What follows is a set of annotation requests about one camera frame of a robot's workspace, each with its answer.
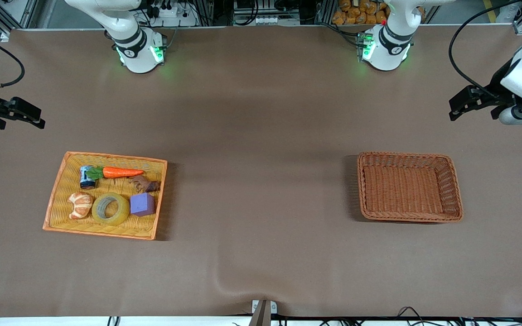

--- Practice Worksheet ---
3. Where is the purple cube block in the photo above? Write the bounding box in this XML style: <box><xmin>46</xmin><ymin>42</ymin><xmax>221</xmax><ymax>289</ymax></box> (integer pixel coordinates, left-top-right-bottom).
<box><xmin>130</xmin><ymin>192</ymin><xmax>156</xmax><ymax>217</ymax></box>

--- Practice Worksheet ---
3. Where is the small blue can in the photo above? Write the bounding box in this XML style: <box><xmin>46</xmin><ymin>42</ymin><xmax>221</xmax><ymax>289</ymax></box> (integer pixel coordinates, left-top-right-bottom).
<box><xmin>79</xmin><ymin>166</ymin><xmax>97</xmax><ymax>190</ymax></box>

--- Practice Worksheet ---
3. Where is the white power strip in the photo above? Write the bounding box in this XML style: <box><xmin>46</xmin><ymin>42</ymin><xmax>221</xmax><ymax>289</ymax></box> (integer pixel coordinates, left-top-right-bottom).
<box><xmin>154</xmin><ymin>4</ymin><xmax>199</xmax><ymax>28</ymax></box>
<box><xmin>255</xmin><ymin>15</ymin><xmax>301</xmax><ymax>26</ymax></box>

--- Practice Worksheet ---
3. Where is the orange toy carrot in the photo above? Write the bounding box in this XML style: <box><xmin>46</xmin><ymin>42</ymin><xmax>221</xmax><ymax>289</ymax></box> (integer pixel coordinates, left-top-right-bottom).
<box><xmin>86</xmin><ymin>166</ymin><xmax>145</xmax><ymax>181</ymax></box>

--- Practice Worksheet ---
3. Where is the toy croissant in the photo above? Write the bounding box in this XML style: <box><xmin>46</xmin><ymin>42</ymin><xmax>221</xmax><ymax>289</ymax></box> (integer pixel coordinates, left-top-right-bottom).
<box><xmin>68</xmin><ymin>192</ymin><xmax>94</xmax><ymax>220</ymax></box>

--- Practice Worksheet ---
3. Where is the brown wicker basket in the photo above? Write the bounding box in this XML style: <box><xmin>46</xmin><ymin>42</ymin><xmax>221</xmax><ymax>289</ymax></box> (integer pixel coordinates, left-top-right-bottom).
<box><xmin>357</xmin><ymin>151</ymin><xmax>464</xmax><ymax>223</ymax></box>

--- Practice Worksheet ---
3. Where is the bag of orange buns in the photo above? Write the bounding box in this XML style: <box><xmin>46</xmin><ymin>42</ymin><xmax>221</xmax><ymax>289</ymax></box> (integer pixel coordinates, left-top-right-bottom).
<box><xmin>332</xmin><ymin>0</ymin><xmax>391</xmax><ymax>26</ymax></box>

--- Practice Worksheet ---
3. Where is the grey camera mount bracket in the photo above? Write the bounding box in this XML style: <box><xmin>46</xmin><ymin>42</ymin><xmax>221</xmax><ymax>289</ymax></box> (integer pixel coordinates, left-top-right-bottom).
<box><xmin>251</xmin><ymin>299</ymin><xmax>278</xmax><ymax>326</ymax></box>

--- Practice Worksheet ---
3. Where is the orange yellow woven tray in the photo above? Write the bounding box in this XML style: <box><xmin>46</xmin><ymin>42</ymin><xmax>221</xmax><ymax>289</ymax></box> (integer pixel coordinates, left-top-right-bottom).
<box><xmin>42</xmin><ymin>151</ymin><xmax>168</xmax><ymax>240</ymax></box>

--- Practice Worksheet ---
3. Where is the brown toy chunk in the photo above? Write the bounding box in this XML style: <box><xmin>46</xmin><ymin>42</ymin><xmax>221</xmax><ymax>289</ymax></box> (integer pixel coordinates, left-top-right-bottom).
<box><xmin>129</xmin><ymin>175</ymin><xmax>162</xmax><ymax>193</ymax></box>

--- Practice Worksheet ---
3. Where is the black cable bundle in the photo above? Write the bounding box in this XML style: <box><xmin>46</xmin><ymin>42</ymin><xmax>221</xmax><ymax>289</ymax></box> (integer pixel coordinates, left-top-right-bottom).
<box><xmin>279</xmin><ymin>306</ymin><xmax>522</xmax><ymax>326</ymax></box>

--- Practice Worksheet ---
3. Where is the yellow packing tape roll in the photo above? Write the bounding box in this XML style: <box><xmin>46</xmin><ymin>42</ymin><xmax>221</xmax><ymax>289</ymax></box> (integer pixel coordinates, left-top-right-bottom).
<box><xmin>91</xmin><ymin>192</ymin><xmax>131</xmax><ymax>226</ymax></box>

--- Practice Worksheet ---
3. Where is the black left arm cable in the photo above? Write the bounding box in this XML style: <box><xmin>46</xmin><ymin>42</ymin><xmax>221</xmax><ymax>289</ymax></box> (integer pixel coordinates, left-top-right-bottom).
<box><xmin>449</xmin><ymin>0</ymin><xmax>522</xmax><ymax>98</ymax></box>

